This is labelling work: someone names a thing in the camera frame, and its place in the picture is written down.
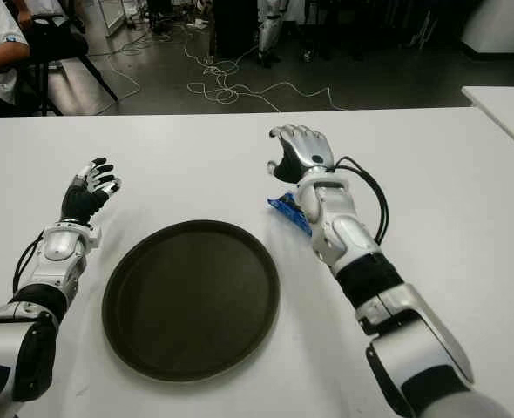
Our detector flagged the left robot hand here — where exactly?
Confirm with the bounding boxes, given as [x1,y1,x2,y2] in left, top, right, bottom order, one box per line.
[60,157,123,226]

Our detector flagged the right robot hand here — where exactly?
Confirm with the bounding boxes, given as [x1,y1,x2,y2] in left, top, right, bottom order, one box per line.
[267,124,339,185]

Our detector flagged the blue Oreo packet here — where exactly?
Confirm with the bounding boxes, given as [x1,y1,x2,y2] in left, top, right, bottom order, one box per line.
[266,191,314,239]

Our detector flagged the silver humanoid robot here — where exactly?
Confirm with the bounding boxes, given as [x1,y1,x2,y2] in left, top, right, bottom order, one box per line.
[256,0,288,66]

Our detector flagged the black box cabinet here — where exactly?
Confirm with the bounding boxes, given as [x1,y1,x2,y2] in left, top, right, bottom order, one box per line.
[212,0,260,60]

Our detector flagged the round dark brown tray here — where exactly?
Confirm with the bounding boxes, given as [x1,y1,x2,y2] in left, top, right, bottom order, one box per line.
[101,219,281,383]

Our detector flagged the black chair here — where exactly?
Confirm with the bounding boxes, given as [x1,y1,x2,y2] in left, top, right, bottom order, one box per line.
[19,12,119,117]

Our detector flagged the white cabinet panel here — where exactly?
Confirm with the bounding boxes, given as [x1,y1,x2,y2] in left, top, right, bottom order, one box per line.
[95,0,127,38]

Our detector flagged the neighbouring white table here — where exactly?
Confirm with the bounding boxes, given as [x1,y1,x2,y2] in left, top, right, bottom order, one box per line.
[460,85,514,160]

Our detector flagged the white curved cabinet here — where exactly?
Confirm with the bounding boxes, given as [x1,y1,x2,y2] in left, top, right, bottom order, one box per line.
[459,0,514,62]

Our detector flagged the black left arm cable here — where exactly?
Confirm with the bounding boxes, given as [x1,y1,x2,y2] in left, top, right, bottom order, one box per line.
[12,230,44,293]

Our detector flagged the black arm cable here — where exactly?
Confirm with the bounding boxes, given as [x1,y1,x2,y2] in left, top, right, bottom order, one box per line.
[335,156,389,243]
[12,230,44,293]

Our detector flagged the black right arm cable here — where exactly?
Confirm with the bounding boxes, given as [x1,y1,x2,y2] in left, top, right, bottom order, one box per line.
[335,156,389,243]

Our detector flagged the tangled white floor cable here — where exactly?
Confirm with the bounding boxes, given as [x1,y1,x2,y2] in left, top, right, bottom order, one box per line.
[182,30,349,112]

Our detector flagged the grey metal frame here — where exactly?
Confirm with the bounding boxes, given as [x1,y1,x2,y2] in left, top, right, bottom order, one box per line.
[409,8,439,49]

